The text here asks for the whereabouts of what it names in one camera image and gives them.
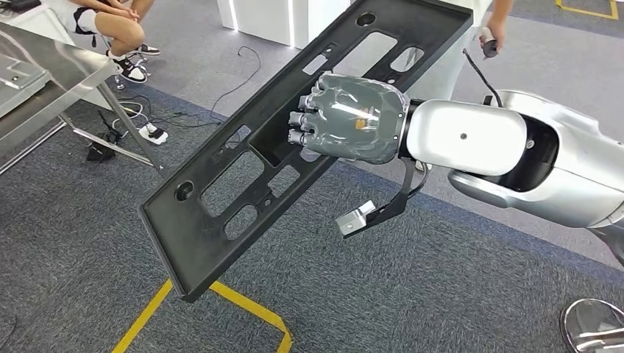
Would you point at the black plastic plate frame part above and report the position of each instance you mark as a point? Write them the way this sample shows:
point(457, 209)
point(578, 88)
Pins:
point(195, 248)

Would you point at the white power strip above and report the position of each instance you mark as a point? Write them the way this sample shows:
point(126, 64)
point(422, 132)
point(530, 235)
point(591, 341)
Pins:
point(153, 134)

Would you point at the white plinth with light strip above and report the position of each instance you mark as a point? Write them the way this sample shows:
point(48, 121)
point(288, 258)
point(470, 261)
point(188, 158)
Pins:
point(263, 19)

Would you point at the seated person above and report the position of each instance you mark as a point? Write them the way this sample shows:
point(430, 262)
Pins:
point(122, 34)

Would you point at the stainless steel workbench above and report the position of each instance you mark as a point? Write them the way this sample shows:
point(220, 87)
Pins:
point(58, 68)

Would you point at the black handheld controller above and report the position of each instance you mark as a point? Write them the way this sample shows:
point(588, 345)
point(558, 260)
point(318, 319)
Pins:
point(489, 46)

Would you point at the black floor adapter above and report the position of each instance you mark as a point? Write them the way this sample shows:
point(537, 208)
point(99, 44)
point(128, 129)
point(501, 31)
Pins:
point(100, 152)

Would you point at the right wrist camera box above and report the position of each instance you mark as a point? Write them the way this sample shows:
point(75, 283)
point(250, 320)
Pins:
point(353, 221)

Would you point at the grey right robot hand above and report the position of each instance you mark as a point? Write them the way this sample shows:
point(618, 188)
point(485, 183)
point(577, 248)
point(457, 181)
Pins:
point(356, 117)

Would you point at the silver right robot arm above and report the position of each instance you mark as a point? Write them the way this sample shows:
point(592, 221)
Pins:
point(468, 136)

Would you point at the chrome stanchion base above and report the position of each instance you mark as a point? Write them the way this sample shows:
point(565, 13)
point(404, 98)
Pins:
point(592, 321)

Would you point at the standing person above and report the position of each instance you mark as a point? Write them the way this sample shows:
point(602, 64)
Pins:
point(497, 24)

